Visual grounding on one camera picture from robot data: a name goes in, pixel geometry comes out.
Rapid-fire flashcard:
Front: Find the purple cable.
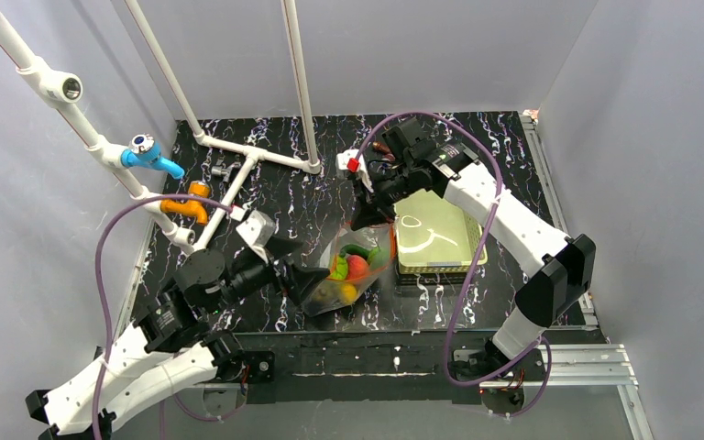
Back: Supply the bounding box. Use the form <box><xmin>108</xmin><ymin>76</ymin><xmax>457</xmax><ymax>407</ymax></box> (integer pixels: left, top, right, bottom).
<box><xmin>355</xmin><ymin>111</ymin><xmax>553</xmax><ymax>417</ymax></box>
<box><xmin>91</xmin><ymin>192</ymin><xmax>244</xmax><ymax>440</ymax></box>

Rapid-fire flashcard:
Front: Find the green fake cucumber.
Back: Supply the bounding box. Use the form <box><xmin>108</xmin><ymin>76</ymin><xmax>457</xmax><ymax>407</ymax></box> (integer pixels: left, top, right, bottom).
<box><xmin>339</xmin><ymin>243</ymin><xmax>380</xmax><ymax>260</ymax></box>

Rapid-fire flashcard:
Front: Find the clear zip top bag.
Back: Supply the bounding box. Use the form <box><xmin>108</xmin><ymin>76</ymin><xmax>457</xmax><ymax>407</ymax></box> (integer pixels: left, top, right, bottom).
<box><xmin>301</xmin><ymin>223</ymin><xmax>396</xmax><ymax>317</ymax></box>

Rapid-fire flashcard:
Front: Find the grey metal faucet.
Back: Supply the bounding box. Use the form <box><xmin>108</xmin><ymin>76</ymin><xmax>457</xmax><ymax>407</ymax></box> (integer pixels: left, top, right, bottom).
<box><xmin>210</xmin><ymin>159</ymin><xmax>242</xmax><ymax>183</ymax></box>

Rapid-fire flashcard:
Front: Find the orange plastic faucet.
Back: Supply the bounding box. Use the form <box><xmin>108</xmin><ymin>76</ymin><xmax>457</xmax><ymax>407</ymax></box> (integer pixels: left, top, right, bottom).
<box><xmin>159</xmin><ymin>181</ymin><xmax>211</xmax><ymax>226</ymax></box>

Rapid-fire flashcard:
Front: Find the aluminium frame rail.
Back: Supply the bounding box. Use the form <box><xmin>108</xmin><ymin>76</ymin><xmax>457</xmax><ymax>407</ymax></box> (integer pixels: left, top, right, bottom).
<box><xmin>443</xmin><ymin>112</ymin><xmax>653</xmax><ymax>439</ymax></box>

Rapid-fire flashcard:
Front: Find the blue plastic faucet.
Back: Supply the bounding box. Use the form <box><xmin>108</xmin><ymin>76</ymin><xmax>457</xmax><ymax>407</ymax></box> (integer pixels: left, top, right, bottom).
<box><xmin>120</xmin><ymin>134</ymin><xmax>185</xmax><ymax>180</ymax></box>

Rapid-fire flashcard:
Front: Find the white PVC pipe frame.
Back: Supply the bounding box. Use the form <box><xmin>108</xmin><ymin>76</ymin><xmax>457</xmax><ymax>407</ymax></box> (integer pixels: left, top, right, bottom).
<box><xmin>0</xmin><ymin>1</ymin><xmax>322</xmax><ymax>255</ymax></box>

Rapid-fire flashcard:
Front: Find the yellow-green plastic basket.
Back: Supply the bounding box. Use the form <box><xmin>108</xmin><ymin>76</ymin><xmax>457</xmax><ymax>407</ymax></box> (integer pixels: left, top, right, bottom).
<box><xmin>394</xmin><ymin>190</ymin><xmax>483</xmax><ymax>276</ymax></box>

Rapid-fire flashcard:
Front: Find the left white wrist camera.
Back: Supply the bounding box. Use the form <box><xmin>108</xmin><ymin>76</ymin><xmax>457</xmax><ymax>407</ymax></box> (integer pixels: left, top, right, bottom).
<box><xmin>229</xmin><ymin>205</ymin><xmax>276</xmax><ymax>262</ymax></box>

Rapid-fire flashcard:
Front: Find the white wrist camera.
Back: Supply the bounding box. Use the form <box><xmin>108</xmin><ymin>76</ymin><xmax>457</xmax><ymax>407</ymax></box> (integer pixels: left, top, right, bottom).
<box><xmin>229</xmin><ymin>205</ymin><xmax>276</xmax><ymax>262</ymax></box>
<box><xmin>335</xmin><ymin>148</ymin><xmax>372</xmax><ymax>192</ymax></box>

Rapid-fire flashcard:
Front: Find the red fake tomato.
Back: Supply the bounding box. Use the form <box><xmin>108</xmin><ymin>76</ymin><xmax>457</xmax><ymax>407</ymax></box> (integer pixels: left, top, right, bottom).
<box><xmin>346</xmin><ymin>256</ymin><xmax>370</xmax><ymax>282</ymax></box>

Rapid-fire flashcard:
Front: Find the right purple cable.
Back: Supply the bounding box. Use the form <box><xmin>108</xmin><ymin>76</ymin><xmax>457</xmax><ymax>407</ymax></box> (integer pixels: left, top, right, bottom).
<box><xmin>355</xmin><ymin>111</ymin><xmax>553</xmax><ymax>417</ymax></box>

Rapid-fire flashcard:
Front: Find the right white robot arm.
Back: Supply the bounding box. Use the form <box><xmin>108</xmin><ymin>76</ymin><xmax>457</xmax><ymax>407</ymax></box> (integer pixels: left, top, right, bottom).
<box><xmin>336</xmin><ymin>113</ymin><xmax>597</xmax><ymax>387</ymax></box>

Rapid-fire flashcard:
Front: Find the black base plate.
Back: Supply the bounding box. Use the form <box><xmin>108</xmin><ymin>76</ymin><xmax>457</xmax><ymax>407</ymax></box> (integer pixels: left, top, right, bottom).
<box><xmin>184</xmin><ymin>327</ymin><xmax>609</xmax><ymax>407</ymax></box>

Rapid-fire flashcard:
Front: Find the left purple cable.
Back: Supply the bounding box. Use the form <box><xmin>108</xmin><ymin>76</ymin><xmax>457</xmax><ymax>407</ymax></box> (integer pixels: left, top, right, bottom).
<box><xmin>91</xmin><ymin>192</ymin><xmax>244</xmax><ymax>440</ymax></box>

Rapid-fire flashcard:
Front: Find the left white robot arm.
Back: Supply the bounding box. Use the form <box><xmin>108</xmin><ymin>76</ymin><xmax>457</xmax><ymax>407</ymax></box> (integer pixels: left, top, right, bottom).
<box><xmin>26</xmin><ymin>237</ymin><xmax>330</xmax><ymax>439</ymax></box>

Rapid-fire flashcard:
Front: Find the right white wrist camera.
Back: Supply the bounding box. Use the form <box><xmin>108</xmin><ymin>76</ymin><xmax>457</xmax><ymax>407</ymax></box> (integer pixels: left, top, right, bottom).
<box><xmin>335</xmin><ymin>148</ymin><xmax>372</xmax><ymax>192</ymax></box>

